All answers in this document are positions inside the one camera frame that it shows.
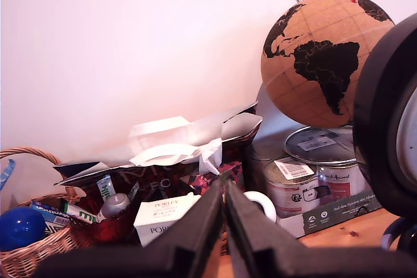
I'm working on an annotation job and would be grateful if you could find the green and white tube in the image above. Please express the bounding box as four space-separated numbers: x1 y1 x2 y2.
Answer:
59 200 98 225

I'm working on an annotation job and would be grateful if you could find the white tin with red label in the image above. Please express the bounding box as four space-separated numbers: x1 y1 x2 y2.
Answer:
315 160 375 208

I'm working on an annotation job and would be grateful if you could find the dark floral patterned box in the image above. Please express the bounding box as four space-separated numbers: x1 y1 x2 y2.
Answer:
178 160 246 198

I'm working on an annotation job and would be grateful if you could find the small tin with barcode label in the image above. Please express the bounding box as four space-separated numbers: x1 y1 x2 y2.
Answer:
263 156 319 217

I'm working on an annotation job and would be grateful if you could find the blue ball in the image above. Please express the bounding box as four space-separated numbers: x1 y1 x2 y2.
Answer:
0 206 47 252

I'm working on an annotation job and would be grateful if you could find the silver round grinder top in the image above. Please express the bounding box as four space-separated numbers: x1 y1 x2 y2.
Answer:
96 193 132 222

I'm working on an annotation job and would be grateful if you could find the dark red gift bag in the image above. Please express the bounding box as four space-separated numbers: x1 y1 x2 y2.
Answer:
53 101 263 248

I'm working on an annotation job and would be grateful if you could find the blue ribbon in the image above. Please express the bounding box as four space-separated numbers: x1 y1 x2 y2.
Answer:
0 158 16 191

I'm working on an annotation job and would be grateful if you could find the large tin with clear lid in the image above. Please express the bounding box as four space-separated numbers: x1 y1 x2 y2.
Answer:
282 126 360 165

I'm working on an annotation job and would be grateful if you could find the green and white sachet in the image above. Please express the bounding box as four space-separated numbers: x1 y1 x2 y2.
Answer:
96 174 117 202

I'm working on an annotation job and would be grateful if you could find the white Porlex box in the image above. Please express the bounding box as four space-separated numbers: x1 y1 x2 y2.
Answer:
133 194 203 248

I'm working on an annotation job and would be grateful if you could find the blue and white small box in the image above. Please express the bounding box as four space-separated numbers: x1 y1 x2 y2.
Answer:
30 200 71 236

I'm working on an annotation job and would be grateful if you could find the white tissue paper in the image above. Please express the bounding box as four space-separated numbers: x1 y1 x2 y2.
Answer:
128 115 223 176

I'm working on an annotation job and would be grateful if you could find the cork globe with black continents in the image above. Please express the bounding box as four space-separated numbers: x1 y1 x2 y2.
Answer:
260 0 396 129

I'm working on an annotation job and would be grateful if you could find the black and white cable loop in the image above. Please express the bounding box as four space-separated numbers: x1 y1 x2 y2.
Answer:
380 216 417 253

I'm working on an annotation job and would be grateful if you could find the wicker basket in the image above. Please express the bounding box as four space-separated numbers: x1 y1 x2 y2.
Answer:
0 146 86 278

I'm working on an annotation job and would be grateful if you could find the grey-green cardboard tray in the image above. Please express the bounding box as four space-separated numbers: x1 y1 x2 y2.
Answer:
276 189 382 239

